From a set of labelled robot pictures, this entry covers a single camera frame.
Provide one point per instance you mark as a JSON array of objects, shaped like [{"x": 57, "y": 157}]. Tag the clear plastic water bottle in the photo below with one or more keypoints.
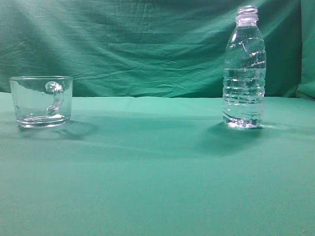
[{"x": 244, "y": 72}]

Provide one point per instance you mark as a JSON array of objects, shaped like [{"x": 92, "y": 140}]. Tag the green cloth table cover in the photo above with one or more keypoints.
[{"x": 159, "y": 167}]

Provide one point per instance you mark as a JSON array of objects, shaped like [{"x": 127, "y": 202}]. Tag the green cloth backdrop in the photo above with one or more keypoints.
[{"x": 162, "y": 48}]

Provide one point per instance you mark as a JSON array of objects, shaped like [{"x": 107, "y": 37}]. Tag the clear glass mug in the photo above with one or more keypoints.
[{"x": 42, "y": 101}]

